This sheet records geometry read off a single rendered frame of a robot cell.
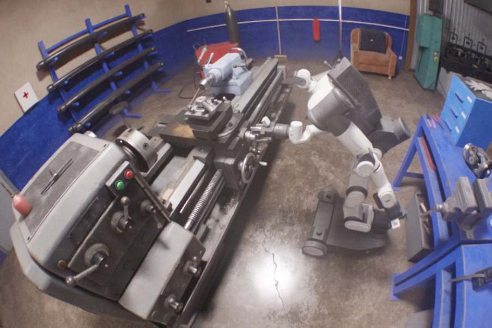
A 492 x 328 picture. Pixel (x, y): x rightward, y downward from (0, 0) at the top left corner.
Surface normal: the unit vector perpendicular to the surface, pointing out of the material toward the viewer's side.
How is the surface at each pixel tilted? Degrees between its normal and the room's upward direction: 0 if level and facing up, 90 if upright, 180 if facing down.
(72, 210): 45
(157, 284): 32
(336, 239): 0
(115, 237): 90
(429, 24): 90
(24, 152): 90
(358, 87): 81
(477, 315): 0
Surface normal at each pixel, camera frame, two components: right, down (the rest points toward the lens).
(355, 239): -0.15, -0.76
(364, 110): -0.30, 0.53
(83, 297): 0.92, 0.13
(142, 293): 0.36, -0.57
